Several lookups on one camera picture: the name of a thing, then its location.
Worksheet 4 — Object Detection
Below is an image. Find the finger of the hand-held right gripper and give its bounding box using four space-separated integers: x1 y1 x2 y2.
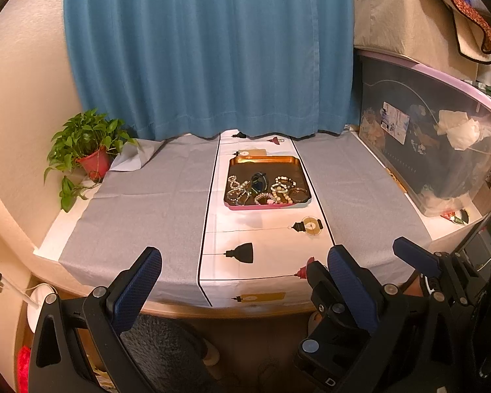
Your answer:
294 259 376 393
392 236 443 281

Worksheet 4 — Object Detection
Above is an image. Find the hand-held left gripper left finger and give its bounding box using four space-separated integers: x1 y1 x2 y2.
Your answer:
28 247 163 393

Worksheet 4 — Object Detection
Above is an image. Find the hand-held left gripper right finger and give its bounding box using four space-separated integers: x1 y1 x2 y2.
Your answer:
326 245 468 393

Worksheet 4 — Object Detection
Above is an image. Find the wooden bead bracelet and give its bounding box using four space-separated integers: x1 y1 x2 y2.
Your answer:
269 176 297 204

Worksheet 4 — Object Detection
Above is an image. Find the large pearl bracelet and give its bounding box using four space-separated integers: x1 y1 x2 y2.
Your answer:
227 175 251 206

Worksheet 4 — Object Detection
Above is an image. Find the pink and gold metal tray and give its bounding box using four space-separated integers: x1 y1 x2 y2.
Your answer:
223 154 312 213

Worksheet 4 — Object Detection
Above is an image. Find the dark electronic device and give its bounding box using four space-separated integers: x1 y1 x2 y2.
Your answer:
459 213 491 271

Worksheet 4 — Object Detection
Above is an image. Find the small patterned pouch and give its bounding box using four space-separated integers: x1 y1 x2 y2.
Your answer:
441 208 470 226

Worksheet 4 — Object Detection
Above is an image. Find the grey fuzzy seat cushion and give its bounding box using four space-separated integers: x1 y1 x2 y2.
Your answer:
120 315 209 393

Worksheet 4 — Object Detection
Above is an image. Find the grey tablecloth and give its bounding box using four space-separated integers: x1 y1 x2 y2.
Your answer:
59 129 433 309

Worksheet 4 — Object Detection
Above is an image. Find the white lamp print table runner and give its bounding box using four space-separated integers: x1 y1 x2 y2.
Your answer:
197 128 336 309

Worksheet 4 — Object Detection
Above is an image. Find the white round device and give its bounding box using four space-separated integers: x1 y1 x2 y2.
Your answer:
26 284 58 333

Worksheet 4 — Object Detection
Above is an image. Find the clear storage bin pink lid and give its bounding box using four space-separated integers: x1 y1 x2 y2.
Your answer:
354 47 491 218

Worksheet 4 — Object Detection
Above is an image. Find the red fuzzy cloth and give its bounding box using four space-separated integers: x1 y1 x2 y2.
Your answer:
17 346 34 393

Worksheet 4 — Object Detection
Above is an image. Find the potted green plant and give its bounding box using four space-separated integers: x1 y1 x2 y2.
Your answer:
44 108 140 213

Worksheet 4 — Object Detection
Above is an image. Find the red patterned fabric bag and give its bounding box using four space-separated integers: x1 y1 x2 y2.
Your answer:
409 0 491 65

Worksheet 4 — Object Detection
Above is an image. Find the beige fabric storage box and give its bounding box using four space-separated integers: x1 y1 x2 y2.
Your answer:
353 0 482 75

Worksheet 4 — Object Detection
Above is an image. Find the blue curtain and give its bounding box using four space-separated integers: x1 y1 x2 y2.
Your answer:
63 0 355 140

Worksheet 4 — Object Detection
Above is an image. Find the white cable with black clip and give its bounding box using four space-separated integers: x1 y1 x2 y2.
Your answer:
0 259 40 309

